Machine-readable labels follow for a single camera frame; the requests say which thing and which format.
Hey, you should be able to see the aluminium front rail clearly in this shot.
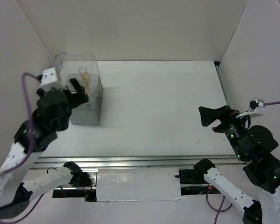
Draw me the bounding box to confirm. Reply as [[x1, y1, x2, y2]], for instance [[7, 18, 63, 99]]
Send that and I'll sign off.
[[32, 155, 242, 170]]

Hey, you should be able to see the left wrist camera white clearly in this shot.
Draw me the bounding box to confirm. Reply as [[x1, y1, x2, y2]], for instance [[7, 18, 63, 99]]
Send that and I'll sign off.
[[40, 67, 63, 92]]

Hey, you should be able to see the white foil cover plate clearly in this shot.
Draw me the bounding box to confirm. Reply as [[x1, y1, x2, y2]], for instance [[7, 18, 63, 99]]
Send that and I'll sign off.
[[96, 168, 182, 202]]

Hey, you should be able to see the clear acrylic organizer box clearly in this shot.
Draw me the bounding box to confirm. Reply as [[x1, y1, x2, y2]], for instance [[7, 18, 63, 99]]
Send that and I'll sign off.
[[53, 51, 104, 126]]

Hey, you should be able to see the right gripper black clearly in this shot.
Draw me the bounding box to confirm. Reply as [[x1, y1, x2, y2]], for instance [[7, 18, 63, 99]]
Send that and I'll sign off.
[[197, 102, 251, 159]]

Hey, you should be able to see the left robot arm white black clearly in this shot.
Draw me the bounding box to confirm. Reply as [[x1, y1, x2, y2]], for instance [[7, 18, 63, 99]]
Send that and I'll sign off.
[[0, 78, 89, 224]]

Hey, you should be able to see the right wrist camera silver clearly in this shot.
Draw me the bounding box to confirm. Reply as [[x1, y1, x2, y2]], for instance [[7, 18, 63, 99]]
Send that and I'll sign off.
[[236, 98, 265, 118]]

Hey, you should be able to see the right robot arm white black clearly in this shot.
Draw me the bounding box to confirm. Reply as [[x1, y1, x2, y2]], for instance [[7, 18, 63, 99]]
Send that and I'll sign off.
[[194, 102, 280, 224]]

